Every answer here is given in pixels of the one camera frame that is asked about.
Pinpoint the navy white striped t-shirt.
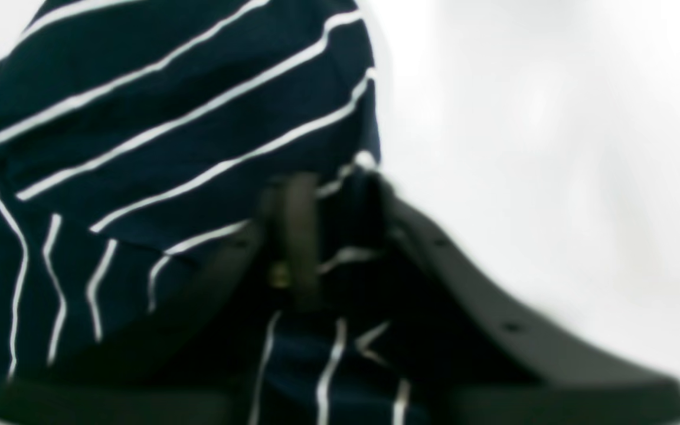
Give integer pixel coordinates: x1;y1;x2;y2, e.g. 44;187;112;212
0;1;431;424

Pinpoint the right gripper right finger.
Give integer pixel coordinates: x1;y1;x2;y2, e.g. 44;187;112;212
375;175;680;424

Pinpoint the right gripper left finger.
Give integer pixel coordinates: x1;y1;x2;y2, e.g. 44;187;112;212
0;172;323;424

